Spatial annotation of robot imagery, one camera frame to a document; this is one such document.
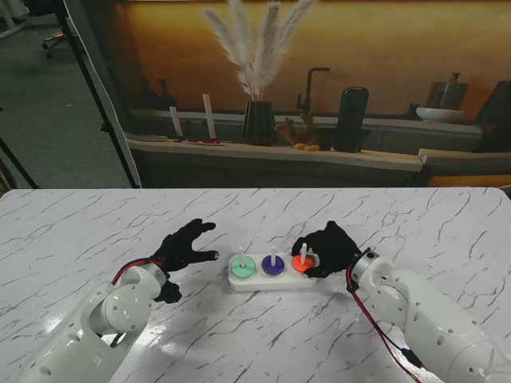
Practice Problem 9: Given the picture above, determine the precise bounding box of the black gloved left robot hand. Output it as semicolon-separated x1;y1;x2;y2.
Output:
153;218;221;276

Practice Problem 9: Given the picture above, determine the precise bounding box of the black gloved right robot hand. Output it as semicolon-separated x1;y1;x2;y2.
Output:
290;220;362;280

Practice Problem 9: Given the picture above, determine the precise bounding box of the small orange ring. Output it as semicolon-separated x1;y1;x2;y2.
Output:
291;253;320;274

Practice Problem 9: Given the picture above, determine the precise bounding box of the medium blue ring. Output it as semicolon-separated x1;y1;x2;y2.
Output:
261;255;285;277

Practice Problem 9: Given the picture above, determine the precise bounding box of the white three-rod Hanoi tower base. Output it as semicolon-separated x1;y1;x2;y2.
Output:
228;243;320;292

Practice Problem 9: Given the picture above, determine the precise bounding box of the wooden board with red pieces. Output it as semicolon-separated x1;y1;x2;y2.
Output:
171;137;227;148

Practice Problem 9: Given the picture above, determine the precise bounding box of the brown plush toy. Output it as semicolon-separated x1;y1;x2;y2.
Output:
274;113;320;147

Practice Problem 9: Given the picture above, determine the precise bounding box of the short white candle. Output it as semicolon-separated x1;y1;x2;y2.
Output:
168;106;184;139

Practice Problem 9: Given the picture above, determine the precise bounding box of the tall white candle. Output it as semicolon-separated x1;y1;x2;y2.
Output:
201;93;217;140

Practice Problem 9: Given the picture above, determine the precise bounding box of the tall black cylinder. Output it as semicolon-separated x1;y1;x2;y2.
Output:
335;86;370;155

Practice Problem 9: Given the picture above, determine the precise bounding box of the black tripod stand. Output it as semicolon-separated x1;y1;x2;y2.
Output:
51;0;141;188
0;137;41;189

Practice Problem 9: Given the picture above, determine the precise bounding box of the black ribbed vase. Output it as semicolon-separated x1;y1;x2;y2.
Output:
242;101;277;148

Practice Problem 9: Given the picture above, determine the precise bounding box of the black kitchen faucet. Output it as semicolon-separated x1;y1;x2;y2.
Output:
295;66;331;116

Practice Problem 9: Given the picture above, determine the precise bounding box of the white bowl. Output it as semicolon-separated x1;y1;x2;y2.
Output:
415;107;467;124

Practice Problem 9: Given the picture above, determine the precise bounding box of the white pampas grass bunch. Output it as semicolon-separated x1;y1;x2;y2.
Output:
201;0;319;101

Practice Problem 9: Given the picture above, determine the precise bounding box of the white-edged kitchen backdrop panel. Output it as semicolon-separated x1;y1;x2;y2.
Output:
63;0;511;188

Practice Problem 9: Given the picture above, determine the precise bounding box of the dark teal box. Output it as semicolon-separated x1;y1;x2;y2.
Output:
474;81;511;153

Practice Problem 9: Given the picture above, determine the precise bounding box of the office chair with orange seat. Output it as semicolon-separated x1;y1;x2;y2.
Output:
39;27;69;59

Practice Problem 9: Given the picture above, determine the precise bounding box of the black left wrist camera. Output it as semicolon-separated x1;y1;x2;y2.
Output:
154;281;183;303

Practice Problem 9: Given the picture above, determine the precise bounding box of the red left arm cable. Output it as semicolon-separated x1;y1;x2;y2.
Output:
111;259;160;286

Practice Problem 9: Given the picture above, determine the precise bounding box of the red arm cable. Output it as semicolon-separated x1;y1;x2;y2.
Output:
111;259;160;286
345;263;424;376

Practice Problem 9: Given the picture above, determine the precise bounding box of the large green ring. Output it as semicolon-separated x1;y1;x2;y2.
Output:
230;255;256;279

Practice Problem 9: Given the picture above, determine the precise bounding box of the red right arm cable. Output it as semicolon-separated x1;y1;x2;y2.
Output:
345;263;424;376

